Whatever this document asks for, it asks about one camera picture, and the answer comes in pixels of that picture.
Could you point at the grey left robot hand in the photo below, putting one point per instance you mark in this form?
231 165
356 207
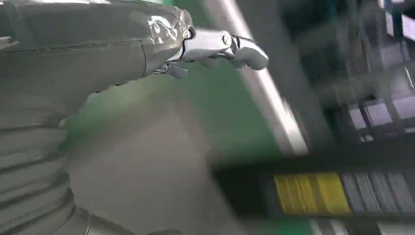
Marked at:
81 48

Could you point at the green conveyor belt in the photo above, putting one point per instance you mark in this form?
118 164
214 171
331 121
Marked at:
233 123

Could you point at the black scanner column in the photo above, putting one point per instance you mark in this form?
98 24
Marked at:
246 194

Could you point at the dark metal shelf rack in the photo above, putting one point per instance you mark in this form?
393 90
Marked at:
356 81

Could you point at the silver conveyor frame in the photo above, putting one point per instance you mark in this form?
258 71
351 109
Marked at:
272 97

